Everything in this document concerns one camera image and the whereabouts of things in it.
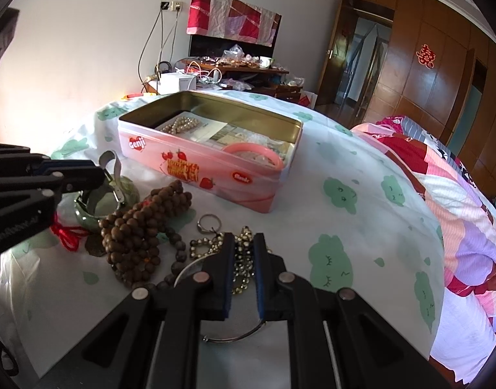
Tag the white cup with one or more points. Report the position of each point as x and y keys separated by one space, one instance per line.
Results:
x=266 y=62

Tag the red paper decoration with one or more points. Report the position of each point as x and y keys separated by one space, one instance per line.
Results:
x=427 y=56

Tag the pink plastic bangle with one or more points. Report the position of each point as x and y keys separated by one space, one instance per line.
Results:
x=272 y=156

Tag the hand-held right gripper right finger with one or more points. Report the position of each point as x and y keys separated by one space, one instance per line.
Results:
x=259 y=275

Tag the red white paper bag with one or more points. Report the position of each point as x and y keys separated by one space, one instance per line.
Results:
x=307 y=99

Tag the green jade bangle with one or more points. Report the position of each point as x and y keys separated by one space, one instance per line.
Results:
x=128 y=188

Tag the white box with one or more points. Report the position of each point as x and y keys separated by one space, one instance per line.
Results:
x=177 y=83

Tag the red orange packet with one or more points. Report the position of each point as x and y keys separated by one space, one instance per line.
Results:
x=138 y=95

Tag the colourful patchwork quilt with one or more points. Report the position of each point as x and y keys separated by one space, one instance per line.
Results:
x=454 y=210

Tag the brown wooden bead mala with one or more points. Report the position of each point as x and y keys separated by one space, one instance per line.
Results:
x=130 y=235

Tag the wooden door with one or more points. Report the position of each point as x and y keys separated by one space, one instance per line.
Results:
x=333 y=48

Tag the crumpled clear plastic bag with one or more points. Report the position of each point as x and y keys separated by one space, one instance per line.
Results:
x=237 y=84

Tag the wall socket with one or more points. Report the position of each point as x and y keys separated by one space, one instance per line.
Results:
x=171 y=6

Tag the wooden desk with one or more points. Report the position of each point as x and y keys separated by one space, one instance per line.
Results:
x=280 y=89

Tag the black television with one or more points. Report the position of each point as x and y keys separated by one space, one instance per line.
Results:
x=207 y=44

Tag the red white patchwork cloth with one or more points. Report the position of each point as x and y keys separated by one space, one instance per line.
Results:
x=231 y=16

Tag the small clear plastic bag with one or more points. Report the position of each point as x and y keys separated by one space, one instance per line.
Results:
x=254 y=157

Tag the pink metal tin box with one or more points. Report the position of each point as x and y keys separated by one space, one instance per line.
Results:
x=215 y=170

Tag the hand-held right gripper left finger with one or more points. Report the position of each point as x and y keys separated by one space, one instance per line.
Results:
x=230 y=275

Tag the dark cloth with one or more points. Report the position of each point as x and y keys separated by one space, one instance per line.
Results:
x=1 y=44

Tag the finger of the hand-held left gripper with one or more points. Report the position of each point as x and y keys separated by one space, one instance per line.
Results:
x=81 y=180
x=69 y=165

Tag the wooden wardrobe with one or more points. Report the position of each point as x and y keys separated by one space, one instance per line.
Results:
x=426 y=97

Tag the thin silver bangle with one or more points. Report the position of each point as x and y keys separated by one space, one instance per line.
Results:
x=221 y=340

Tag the printed paper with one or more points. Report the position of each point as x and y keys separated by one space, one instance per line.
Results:
x=241 y=133

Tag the white paper sheet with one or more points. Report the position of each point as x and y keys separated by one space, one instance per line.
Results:
x=209 y=129

